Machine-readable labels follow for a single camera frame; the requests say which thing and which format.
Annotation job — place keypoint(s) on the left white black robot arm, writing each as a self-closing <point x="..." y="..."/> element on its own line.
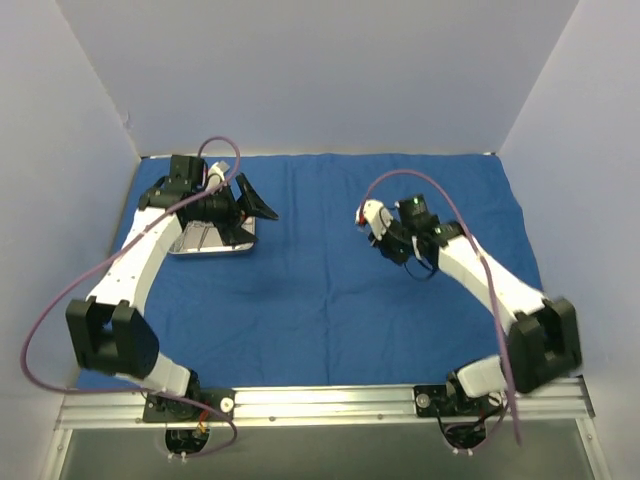
<point x="108" y="329"/>

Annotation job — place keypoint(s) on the steel instrument tray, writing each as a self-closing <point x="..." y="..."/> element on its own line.
<point x="203" y="238"/>

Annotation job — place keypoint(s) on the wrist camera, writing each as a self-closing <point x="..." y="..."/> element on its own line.
<point x="191" y="174"/>
<point x="405" y="218"/>

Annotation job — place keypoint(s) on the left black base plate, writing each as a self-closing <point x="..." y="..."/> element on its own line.
<point x="159" y="409"/>

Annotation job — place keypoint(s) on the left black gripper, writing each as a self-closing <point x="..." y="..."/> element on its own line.
<point x="239" y="212"/>

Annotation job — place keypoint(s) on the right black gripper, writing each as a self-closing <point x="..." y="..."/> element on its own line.
<point x="388" y="240"/>

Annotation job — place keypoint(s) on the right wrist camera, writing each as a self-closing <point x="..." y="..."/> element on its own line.
<point x="405" y="218"/>

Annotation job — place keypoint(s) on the aluminium front rail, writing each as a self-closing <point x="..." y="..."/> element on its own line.
<point x="315" y="406"/>

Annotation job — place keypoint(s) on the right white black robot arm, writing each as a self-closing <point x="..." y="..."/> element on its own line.
<point x="538" y="336"/>

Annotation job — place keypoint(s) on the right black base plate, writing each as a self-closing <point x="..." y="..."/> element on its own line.
<point x="431" y="400"/>

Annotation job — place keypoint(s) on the blue surgical drape cloth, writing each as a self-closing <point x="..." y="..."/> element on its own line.
<point x="312" y="303"/>

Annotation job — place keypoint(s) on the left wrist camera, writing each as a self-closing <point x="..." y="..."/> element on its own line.
<point x="191" y="174"/>

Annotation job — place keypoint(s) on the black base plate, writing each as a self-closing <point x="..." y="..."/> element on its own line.
<point x="159" y="409"/>
<point x="431" y="400"/>

